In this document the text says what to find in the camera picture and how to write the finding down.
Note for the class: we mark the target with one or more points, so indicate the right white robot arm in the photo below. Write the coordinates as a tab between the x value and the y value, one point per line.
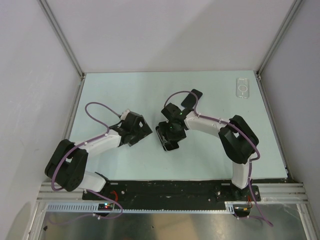
237	139

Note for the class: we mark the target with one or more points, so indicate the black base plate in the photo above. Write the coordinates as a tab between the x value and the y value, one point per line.
171	195

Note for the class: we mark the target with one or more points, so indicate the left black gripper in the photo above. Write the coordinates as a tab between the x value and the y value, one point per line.
144	131

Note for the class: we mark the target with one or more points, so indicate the aluminium corner post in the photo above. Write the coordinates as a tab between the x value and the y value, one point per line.
61	36
283	29

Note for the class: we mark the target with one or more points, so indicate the aluminium frame rail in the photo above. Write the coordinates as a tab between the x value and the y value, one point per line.
282	193

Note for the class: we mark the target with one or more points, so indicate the clear phone case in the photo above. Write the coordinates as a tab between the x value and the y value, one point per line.
242	88

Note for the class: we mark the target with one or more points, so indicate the dark blue smartphone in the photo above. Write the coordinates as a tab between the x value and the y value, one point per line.
190	99

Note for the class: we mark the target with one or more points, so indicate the right aluminium corner post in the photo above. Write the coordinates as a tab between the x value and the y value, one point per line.
283	29

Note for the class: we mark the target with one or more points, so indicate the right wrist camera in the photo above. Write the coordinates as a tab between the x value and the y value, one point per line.
172	112

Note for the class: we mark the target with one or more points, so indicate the left aluminium corner post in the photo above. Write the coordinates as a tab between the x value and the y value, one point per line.
61	36

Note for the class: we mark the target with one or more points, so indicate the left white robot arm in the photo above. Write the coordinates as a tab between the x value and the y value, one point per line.
67	166

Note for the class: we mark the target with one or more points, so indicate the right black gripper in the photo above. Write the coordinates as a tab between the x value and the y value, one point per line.
164	127

